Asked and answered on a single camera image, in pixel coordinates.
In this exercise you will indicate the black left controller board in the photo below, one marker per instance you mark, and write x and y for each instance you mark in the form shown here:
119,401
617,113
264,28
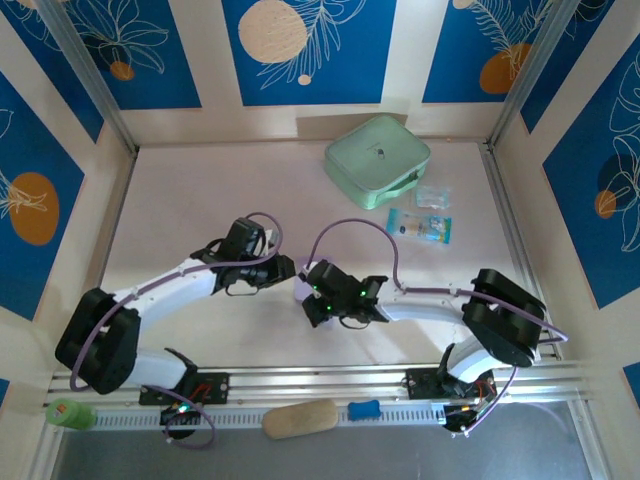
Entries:
172,417

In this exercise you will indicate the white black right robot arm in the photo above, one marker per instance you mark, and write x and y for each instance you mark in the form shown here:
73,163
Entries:
425,310

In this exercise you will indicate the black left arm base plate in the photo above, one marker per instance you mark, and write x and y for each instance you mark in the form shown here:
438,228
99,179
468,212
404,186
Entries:
215,387

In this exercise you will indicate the clear plastic packet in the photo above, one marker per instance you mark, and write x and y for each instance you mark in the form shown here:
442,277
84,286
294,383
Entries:
432,196

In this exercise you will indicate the blue snack packet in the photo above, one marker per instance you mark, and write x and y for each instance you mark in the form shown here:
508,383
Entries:
420,225

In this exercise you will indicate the aluminium frame post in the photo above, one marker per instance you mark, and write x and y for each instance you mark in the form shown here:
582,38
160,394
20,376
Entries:
530,75
92,75

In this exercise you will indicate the purple paper sheet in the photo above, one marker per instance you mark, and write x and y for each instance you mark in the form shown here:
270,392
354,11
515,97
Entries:
299,291

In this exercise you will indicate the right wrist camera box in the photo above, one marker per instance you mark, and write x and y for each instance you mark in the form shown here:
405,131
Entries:
304,274

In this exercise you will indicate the mint green zipper pouch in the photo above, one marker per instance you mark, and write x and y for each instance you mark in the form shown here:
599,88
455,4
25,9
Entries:
375,160

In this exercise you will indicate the green bottle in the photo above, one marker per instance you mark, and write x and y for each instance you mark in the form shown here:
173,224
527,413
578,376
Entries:
70,414

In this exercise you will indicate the aluminium side rail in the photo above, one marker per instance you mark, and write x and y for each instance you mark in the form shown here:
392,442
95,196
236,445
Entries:
117,215
500,180

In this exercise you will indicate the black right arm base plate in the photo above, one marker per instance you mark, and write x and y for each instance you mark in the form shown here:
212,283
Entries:
422,382

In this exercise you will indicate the long aluminium mounting rail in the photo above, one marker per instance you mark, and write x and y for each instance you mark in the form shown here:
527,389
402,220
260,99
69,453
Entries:
320,382

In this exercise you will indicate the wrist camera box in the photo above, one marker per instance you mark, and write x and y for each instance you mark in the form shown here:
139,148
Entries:
304,274
272,236

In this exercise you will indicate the blue bone-shaped block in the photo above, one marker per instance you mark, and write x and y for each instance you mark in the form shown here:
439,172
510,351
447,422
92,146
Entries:
363,410

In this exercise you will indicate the black right controller board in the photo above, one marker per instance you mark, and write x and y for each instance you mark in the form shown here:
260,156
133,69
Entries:
457,419

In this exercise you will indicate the beige oval case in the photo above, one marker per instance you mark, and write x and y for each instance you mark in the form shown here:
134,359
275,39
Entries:
300,419

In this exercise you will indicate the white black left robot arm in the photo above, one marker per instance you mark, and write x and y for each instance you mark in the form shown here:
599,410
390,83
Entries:
170,285

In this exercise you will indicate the black controller board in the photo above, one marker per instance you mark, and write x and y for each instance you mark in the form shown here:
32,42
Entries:
457,419
172,417

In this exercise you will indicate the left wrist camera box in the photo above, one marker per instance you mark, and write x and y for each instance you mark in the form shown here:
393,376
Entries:
272,236

